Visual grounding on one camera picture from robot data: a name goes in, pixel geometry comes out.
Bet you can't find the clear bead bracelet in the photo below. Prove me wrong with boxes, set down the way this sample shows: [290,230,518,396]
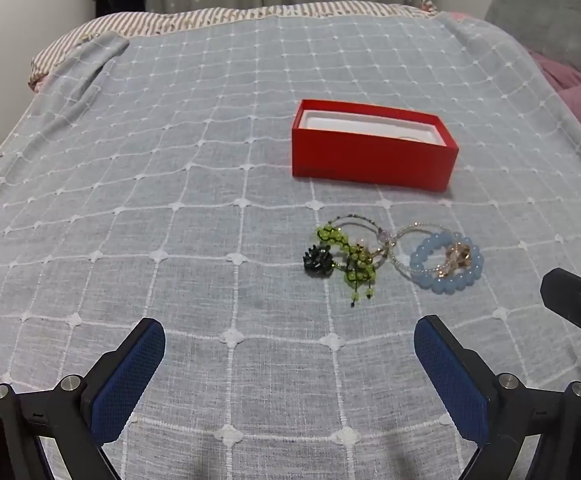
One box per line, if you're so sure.
[387,222,451,281]

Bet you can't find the gold ring black stone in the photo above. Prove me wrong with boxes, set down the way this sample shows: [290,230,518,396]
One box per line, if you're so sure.
[435,241,473,279]

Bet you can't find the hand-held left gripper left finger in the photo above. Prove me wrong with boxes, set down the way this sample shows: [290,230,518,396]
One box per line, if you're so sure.
[0,317,166,480]

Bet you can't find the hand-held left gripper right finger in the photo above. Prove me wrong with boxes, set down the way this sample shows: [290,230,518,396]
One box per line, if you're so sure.
[414,315,581,480]

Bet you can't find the green bead bracelet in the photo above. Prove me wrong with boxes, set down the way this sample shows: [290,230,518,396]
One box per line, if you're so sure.
[315,225,379,308]

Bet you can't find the grey grid-patterned blanket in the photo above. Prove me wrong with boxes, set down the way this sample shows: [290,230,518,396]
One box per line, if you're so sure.
[0,9,581,480]

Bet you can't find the black flower hair clip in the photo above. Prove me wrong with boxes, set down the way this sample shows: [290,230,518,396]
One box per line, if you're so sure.
[302,244,335,277]

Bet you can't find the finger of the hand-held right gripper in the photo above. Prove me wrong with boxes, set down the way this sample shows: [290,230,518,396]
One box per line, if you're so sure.
[541,268,581,346]

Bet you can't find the thin beaded wire bracelet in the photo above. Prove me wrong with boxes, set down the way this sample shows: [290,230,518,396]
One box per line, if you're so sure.
[329,215,390,267]

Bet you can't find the blue bead bracelet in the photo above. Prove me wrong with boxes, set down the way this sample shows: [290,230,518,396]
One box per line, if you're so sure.
[409,230,485,293]

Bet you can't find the striped bed sheet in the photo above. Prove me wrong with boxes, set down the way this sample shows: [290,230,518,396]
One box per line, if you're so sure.
[29,0,439,93]

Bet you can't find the red cardboard box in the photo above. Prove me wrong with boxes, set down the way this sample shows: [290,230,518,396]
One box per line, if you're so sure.
[291,99,459,193]

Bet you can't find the grey pillow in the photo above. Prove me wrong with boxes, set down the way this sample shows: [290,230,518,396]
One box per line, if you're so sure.
[485,0,581,81]

